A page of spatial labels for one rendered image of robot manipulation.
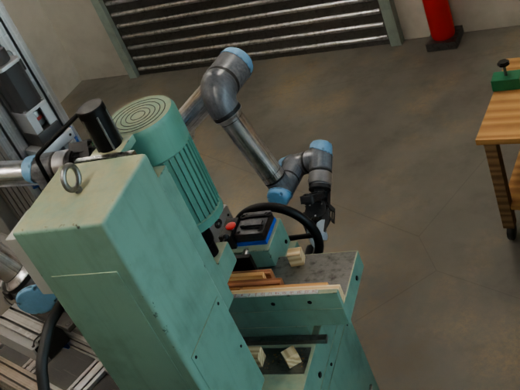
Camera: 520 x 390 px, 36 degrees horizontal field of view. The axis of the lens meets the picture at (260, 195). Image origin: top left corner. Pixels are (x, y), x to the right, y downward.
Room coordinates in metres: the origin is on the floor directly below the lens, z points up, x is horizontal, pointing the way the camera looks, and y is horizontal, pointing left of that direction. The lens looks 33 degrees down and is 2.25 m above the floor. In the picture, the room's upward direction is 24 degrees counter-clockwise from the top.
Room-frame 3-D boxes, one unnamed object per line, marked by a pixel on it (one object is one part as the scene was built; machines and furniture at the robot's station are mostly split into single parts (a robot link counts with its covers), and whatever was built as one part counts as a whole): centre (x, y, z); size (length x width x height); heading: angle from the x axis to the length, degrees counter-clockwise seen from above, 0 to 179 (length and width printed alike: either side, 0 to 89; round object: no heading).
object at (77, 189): (1.41, 0.32, 1.55); 0.06 x 0.02 x 0.07; 150
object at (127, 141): (1.54, 0.25, 1.53); 0.08 x 0.08 x 0.17; 60
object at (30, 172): (1.95, 0.50, 1.34); 0.11 x 0.08 x 0.09; 60
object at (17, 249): (1.45, 0.46, 1.40); 0.10 x 0.06 x 0.16; 150
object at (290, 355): (1.47, 0.09, 0.82); 0.04 x 0.03 x 0.03; 99
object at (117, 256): (1.41, 0.32, 1.16); 0.22 x 0.22 x 0.72; 60
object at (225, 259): (1.64, 0.19, 1.03); 0.14 x 0.07 x 0.09; 150
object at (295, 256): (1.70, -0.02, 0.92); 0.04 x 0.03 x 0.04; 67
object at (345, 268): (1.74, 0.11, 0.87); 0.61 x 0.30 x 0.06; 60
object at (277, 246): (1.82, 0.07, 0.91); 0.15 x 0.14 x 0.09; 60
